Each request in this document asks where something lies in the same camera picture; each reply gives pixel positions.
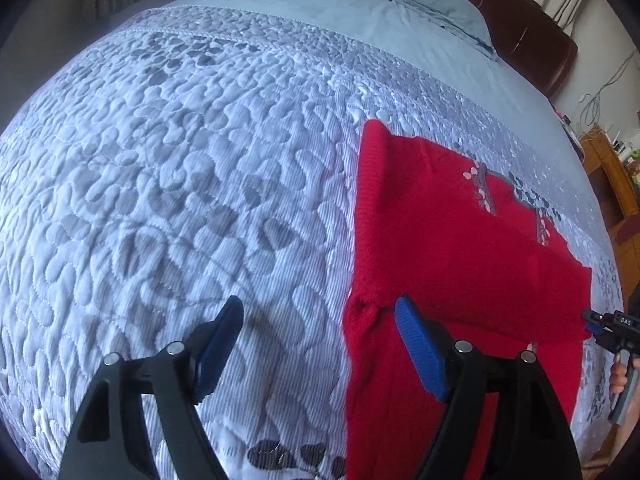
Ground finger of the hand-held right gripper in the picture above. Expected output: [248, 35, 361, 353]
[581, 309, 607, 337]

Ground white wall cables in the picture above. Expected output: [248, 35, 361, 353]
[580, 50, 636, 136]

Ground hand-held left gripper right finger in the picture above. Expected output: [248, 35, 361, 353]
[394, 295, 585, 480]

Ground red chair cushion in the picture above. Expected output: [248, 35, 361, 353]
[615, 220, 640, 246]

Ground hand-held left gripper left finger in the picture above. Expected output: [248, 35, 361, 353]
[59, 296, 245, 480]

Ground brown leather headboard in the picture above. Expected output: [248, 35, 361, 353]
[395, 0, 578, 101]

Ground person's right hand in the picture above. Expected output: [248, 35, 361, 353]
[609, 357, 640, 397]

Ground red knitted sweater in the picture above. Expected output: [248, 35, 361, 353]
[341, 119, 593, 480]

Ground white quilted leaf-pattern bedspread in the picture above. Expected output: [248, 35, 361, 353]
[0, 4, 626, 480]

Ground cluster of small bottles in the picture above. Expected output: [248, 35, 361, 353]
[611, 130, 640, 173]

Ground wooden desk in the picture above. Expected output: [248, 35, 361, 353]
[580, 135, 640, 241]

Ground pale blue bed sheet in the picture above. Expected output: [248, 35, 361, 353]
[145, 0, 606, 241]

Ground blue-grey pillow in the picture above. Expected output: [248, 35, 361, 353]
[325, 0, 497, 61]

